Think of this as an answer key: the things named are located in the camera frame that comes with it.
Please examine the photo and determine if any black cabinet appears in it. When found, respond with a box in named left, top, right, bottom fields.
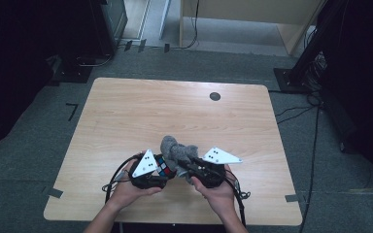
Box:
left=88, top=0, right=129, bottom=58

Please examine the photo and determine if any long black floor cable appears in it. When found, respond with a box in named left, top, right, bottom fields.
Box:
left=298, top=106, right=322, bottom=233

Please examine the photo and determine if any multicoloured puzzle cube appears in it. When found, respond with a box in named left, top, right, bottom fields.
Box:
left=154, top=155, right=177, bottom=179

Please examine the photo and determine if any black metal stand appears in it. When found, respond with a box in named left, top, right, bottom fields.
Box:
left=273, top=0, right=349, bottom=95

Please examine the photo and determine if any black flat stand base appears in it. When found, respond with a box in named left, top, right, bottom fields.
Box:
left=50, top=54, right=94, bottom=86

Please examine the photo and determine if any short black floor cable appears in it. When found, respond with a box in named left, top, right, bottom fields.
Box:
left=275, top=105, right=319, bottom=126

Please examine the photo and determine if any person's left hand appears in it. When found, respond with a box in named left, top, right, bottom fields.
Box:
left=107, top=153, right=163, bottom=212

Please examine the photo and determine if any white panel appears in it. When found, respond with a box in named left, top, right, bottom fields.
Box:
left=156, top=0, right=173, bottom=41

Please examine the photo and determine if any grey cloth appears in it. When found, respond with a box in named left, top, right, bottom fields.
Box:
left=159, top=135, right=200, bottom=186

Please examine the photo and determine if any coiled black cable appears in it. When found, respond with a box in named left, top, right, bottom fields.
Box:
left=75, top=52, right=115, bottom=68

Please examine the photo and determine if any person's right hand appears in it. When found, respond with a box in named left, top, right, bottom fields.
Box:
left=190, top=164, right=238, bottom=219

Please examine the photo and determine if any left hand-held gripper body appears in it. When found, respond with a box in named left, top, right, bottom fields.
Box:
left=128, top=149, right=169, bottom=190

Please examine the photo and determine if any dark curtain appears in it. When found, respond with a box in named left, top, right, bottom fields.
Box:
left=0, top=0, right=66, bottom=153
left=317, top=0, right=373, bottom=195

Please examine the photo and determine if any grey tape strip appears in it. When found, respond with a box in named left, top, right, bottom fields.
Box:
left=285, top=193, right=301, bottom=204
left=42, top=186, right=64, bottom=199

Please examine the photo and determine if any hand-held gripper cable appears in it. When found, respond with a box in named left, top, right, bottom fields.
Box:
left=101, top=152, right=144, bottom=206
left=222, top=167, right=253, bottom=228

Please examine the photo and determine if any right hand-held gripper cable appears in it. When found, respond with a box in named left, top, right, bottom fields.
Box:
left=222, top=167, right=253, bottom=228

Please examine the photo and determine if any beige wooden furniture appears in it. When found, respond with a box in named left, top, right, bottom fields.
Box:
left=178, top=0, right=325, bottom=56

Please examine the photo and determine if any left hand-held gripper cable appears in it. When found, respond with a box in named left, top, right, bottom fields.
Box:
left=101, top=152, right=144, bottom=206

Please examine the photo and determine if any thin black hanging cable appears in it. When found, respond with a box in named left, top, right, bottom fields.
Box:
left=171, top=0, right=201, bottom=50

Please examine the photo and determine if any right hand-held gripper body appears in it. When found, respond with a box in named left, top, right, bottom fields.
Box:
left=188, top=147, right=243, bottom=189

